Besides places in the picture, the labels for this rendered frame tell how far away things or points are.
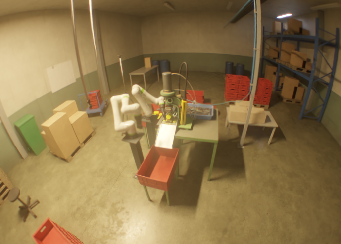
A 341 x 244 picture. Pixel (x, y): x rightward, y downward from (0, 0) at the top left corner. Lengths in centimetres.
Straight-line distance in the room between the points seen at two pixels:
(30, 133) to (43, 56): 253
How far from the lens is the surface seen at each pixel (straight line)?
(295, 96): 734
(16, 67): 519
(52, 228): 230
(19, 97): 516
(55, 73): 571
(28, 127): 454
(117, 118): 205
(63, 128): 352
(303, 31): 735
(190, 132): 205
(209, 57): 1011
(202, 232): 226
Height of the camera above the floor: 217
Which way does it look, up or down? 30 degrees down
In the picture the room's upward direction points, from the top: 4 degrees counter-clockwise
